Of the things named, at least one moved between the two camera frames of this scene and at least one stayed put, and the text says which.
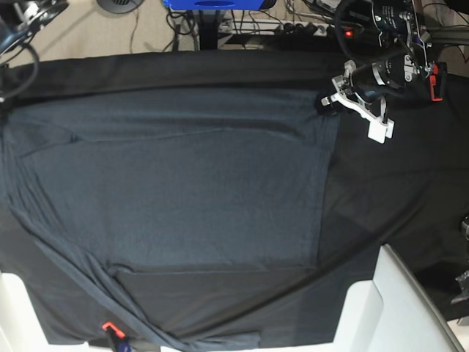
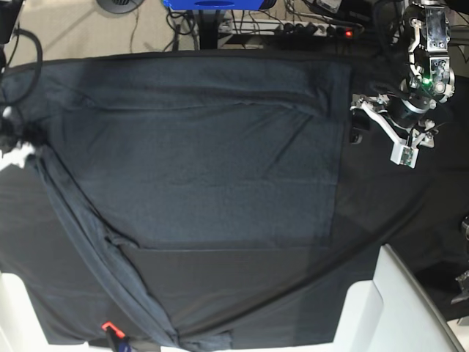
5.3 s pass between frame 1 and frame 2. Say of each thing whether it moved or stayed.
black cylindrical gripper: moved
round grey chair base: stayed
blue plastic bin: stayed
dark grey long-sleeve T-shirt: moved
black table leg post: stayed
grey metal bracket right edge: stayed
